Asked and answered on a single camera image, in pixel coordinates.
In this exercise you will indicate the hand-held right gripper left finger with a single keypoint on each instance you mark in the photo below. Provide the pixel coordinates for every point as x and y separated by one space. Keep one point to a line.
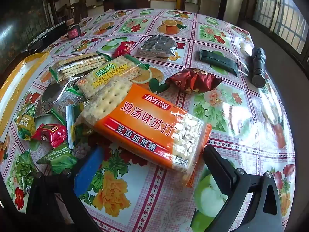
88 171

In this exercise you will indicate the small green candy packet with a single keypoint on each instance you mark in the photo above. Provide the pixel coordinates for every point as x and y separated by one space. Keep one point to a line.
24 171
58 160
24 128

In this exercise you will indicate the yellow bag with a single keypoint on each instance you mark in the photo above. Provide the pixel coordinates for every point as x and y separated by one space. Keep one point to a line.
17 89

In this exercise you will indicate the small red candy packet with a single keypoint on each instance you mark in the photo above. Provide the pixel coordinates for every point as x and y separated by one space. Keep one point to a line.
49 134

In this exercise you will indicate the black flashlight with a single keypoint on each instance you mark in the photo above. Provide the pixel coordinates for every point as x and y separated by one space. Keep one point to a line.
259 70

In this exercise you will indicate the green white striped packet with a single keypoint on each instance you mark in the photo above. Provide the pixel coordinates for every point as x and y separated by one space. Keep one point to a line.
70 125

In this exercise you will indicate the dark red snack packet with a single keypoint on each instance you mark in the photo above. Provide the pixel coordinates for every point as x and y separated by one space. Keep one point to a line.
193 81

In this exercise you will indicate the floral fruit print tablecloth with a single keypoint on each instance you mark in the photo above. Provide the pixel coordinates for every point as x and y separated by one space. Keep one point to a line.
241 125

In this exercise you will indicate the silver foil snack packet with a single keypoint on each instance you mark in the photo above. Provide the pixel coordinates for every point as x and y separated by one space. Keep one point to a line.
157 44

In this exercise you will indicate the green label cracker packet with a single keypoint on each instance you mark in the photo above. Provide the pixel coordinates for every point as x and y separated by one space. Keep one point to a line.
113 75

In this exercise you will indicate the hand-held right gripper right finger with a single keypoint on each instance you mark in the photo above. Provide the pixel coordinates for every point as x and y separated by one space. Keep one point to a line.
218 165

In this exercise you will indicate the white pot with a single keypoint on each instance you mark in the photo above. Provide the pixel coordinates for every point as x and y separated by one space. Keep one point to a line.
194 0

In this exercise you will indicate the dark green snack packet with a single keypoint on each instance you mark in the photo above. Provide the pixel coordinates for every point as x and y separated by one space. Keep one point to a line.
217 61

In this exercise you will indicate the barred window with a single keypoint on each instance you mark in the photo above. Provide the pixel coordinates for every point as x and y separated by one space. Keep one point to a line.
284 17

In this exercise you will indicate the orange cracker packet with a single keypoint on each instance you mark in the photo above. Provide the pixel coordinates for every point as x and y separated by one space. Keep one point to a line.
144 125

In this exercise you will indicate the clear green-ended cracker packet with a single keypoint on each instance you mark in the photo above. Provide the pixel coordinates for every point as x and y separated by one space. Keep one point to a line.
77 65

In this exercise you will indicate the small pink black box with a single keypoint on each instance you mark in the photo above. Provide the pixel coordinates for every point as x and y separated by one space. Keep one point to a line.
73 31

